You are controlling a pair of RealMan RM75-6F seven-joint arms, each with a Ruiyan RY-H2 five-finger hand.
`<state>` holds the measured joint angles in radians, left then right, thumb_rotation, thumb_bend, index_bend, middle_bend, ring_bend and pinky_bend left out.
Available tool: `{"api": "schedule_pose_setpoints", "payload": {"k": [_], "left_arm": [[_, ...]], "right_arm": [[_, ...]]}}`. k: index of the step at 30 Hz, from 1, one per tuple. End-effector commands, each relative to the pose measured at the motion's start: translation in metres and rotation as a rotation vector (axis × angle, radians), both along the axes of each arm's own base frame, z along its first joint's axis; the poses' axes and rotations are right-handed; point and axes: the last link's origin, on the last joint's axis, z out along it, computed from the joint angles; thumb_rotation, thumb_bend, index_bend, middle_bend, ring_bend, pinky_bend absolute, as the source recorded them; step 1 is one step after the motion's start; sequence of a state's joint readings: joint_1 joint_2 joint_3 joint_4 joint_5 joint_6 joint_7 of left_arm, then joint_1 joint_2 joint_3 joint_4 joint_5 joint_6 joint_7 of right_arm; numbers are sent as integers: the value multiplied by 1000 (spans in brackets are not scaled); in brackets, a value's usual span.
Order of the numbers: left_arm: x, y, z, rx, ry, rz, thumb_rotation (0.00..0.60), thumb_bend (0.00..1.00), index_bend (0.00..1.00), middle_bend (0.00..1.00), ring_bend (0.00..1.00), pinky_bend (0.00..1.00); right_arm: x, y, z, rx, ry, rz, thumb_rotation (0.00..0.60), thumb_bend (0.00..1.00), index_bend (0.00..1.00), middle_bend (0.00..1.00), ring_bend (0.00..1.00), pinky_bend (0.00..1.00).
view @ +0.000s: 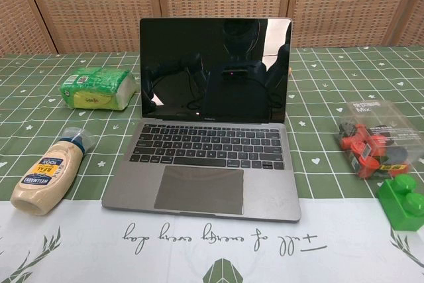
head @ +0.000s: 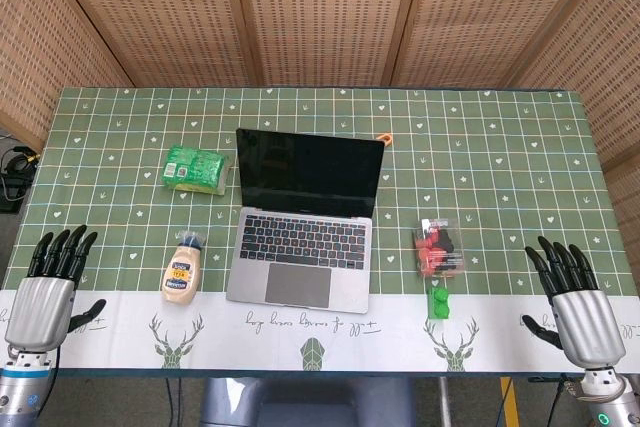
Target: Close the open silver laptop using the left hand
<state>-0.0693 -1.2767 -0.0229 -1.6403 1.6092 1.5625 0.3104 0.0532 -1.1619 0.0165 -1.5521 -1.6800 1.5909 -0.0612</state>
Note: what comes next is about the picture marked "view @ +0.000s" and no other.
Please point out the green grid tablecloth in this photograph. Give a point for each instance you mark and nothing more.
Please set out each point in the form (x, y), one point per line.
(331, 90)

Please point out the clear box with red pieces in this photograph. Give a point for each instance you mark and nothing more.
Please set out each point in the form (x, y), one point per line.
(374, 144)

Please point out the green tissue pack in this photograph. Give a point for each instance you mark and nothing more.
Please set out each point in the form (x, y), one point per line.
(96, 89)

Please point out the green toy building brick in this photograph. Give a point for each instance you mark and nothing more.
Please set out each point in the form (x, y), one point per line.
(402, 203)

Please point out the mayonnaise squeeze bottle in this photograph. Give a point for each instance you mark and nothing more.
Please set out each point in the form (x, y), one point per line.
(46, 173)

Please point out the grey laptop computer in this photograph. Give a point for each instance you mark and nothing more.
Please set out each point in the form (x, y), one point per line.
(205, 180)

